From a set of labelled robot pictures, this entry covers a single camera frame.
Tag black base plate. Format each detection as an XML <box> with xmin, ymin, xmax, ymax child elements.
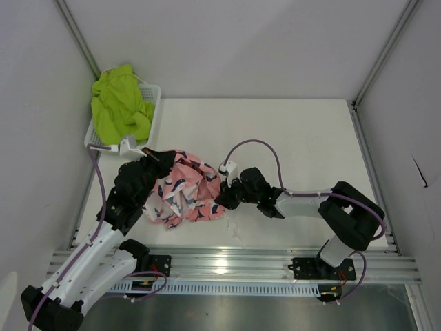
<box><xmin>135</xmin><ymin>254</ymin><xmax>172</xmax><ymax>277</ymax></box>
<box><xmin>287</xmin><ymin>257</ymin><xmax>356</xmax><ymax>281</ymax></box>

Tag white plastic basket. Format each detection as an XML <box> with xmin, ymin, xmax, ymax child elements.
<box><xmin>84</xmin><ymin>81</ymin><xmax>162</xmax><ymax>148</ymax></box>

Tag aluminium frame post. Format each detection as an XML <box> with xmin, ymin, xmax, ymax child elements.
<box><xmin>53</xmin><ymin>0</ymin><xmax>101</xmax><ymax>80</ymax></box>
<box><xmin>351</xmin><ymin>0</ymin><xmax>424</xmax><ymax>108</ymax></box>

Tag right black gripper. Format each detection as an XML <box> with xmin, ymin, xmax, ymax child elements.
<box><xmin>215</xmin><ymin>175</ymin><xmax>260</xmax><ymax>210</ymax></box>

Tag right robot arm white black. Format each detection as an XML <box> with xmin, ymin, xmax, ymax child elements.
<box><xmin>216</xmin><ymin>163</ymin><xmax>387</xmax><ymax>279</ymax></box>

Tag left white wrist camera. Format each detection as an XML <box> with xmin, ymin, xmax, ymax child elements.
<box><xmin>119</xmin><ymin>135</ymin><xmax>147</xmax><ymax>161</ymax></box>

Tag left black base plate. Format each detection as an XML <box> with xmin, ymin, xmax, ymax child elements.
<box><xmin>135</xmin><ymin>254</ymin><xmax>172</xmax><ymax>277</ymax></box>

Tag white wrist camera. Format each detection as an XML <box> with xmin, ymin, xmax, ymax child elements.
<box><xmin>119</xmin><ymin>135</ymin><xmax>147</xmax><ymax>161</ymax></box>
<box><xmin>218</xmin><ymin>161</ymin><xmax>238</xmax><ymax>178</ymax></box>

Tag lime green shorts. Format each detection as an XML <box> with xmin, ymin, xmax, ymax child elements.
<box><xmin>91</xmin><ymin>64</ymin><xmax>154</xmax><ymax>146</ymax></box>

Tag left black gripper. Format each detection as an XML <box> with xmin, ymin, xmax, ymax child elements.
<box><xmin>134</xmin><ymin>147</ymin><xmax>176</xmax><ymax>206</ymax></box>

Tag left aluminium frame post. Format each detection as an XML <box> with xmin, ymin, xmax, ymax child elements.
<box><xmin>53</xmin><ymin>0</ymin><xmax>101</xmax><ymax>80</ymax></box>

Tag pink shark print shorts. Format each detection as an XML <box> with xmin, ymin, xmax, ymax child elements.
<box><xmin>143</xmin><ymin>150</ymin><xmax>225</xmax><ymax>230</ymax></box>

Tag aluminium mounting rail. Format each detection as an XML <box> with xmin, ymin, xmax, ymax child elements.
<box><xmin>150</xmin><ymin>246</ymin><xmax>422</xmax><ymax>284</ymax></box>

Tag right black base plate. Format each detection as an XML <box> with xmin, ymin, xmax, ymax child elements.
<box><xmin>287</xmin><ymin>257</ymin><xmax>356</xmax><ymax>281</ymax></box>

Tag right aluminium frame post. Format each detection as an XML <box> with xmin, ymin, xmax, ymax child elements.
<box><xmin>351</xmin><ymin>0</ymin><xmax>424</xmax><ymax>108</ymax></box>

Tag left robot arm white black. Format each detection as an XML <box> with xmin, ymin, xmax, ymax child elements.
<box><xmin>21</xmin><ymin>149</ymin><xmax>176</xmax><ymax>330</ymax></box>

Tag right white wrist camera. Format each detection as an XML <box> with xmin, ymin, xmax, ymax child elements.
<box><xmin>218</xmin><ymin>161</ymin><xmax>238</xmax><ymax>178</ymax></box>

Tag white slotted cable duct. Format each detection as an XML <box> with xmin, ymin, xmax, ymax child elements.
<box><xmin>108</xmin><ymin>279</ymin><xmax>320</xmax><ymax>297</ymax></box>

